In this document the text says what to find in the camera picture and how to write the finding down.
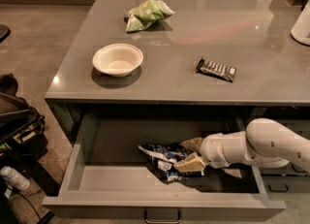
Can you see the blue chip bag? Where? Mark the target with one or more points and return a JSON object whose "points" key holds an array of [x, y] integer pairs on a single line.
{"points": [[163, 158]]}

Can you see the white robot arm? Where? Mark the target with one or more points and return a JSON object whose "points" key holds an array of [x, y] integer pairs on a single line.
{"points": [[263, 79]]}

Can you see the black candy bar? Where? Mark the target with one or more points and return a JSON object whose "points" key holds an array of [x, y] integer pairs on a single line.
{"points": [[217, 70]]}

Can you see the black chair edge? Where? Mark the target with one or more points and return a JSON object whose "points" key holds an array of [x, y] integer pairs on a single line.
{"points": [[4, 32]]}

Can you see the black bag on floor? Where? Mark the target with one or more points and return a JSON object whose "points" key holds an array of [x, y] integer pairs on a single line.
{"points": [[21, 126]]}

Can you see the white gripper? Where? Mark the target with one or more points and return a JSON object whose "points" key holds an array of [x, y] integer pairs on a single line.
{"points": [[211, 150]]}

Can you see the white paper bowl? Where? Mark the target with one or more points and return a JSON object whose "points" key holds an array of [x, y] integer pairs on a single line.
{"points": [[117, 60]]}

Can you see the green chip bag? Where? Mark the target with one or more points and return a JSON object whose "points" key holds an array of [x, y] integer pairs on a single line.
{"points": [[146, 14]]}

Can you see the metal drawer handle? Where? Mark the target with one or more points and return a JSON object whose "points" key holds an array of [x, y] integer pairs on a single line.
{"points": [[156, 216]]}

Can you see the grey lower side drawers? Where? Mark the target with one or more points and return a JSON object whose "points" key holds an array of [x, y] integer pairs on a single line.
{"points": [[291, 178]]}

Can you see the white bottle on floor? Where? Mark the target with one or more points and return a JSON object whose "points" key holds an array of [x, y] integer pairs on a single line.
{"points": [[14, 178]]}

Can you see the open grey top drawer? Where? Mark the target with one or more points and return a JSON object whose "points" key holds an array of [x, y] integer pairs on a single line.
{"points": [[109, 177]]}

